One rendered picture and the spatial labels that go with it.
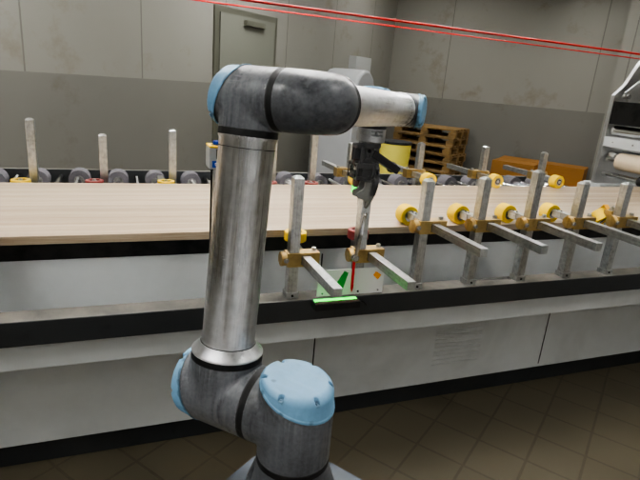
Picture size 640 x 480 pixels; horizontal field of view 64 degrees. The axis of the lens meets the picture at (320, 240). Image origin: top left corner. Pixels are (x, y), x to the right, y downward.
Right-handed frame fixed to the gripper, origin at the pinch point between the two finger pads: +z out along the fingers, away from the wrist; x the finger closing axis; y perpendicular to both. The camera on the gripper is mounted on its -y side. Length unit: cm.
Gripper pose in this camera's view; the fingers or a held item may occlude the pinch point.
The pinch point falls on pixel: (368, 204)
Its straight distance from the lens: 169.4
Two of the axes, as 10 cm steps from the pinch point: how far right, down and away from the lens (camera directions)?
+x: 3.5, 3.1, -8.9
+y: -9.3, 0.1, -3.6
